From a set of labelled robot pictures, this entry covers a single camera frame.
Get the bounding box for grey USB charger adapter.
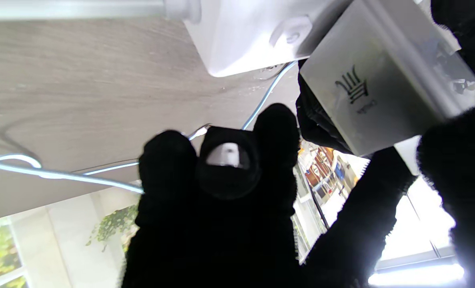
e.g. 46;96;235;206
299;0;475;157

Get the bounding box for light blue braided USB cable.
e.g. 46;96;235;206
0;61;299;195

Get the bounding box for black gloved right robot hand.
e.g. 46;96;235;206
120;102;475;288

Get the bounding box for black stand pole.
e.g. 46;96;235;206
303;172;331;230

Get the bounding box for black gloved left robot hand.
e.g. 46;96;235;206
295;0;475;154

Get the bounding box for printed garden window backdrop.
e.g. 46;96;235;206
0;188;142;288

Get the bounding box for white power strip with cord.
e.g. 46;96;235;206
0;0;356;78

